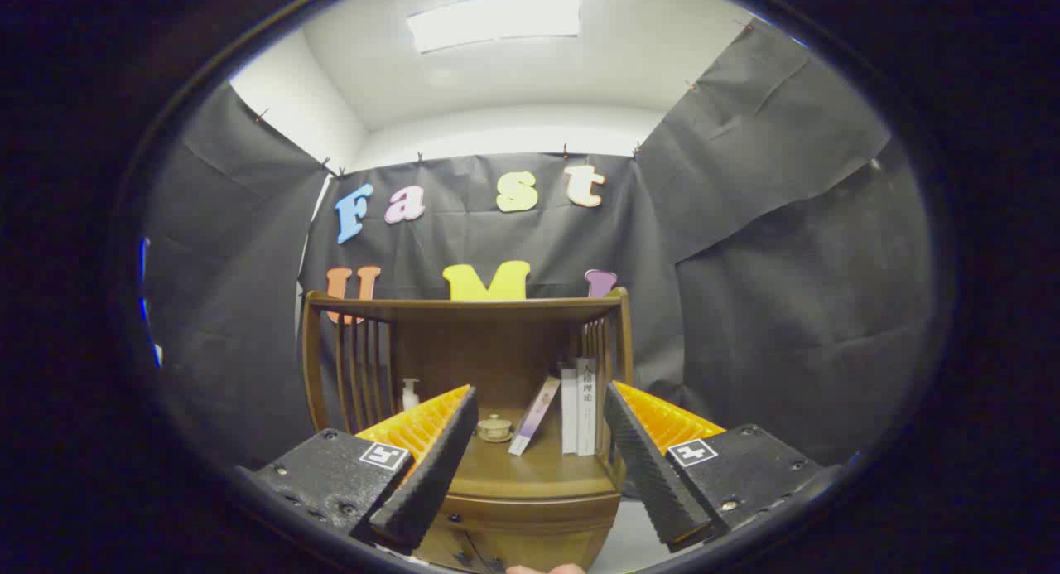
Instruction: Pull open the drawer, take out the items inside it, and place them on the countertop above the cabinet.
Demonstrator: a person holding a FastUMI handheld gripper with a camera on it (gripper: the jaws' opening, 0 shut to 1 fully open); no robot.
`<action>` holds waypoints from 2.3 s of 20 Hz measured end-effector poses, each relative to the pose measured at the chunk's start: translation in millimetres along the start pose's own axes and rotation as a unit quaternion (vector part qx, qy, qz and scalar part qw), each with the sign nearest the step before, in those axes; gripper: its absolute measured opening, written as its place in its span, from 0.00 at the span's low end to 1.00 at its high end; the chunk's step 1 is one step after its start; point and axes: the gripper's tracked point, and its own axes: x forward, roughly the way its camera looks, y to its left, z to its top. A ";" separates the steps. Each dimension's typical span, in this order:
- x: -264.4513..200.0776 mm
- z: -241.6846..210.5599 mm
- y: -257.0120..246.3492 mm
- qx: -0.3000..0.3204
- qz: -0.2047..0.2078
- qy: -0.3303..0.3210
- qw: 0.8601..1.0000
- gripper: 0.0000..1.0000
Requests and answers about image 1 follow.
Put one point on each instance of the thin white book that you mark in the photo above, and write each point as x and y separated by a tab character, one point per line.
569	412

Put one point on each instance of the beige lidded tea cup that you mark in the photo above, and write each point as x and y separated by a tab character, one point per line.
494	429

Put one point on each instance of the white book with black print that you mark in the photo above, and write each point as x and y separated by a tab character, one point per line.
586	408

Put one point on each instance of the wooden countertop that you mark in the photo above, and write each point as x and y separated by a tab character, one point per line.
530	470

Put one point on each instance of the ceiling light panel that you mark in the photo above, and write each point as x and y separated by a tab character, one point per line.
497	19

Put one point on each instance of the wooden drawer with dark knob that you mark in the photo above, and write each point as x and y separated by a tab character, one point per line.
538	520

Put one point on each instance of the white pump bottle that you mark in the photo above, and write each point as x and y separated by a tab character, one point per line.
410	396

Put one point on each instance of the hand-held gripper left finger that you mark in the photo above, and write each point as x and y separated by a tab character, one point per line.
431	475

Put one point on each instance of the wooden cabinet with slatted shelf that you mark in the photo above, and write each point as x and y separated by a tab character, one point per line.
497	350

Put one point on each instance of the purple and white book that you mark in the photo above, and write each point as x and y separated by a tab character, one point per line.
534	417

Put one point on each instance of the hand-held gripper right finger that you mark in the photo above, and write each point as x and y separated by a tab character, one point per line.
650	475

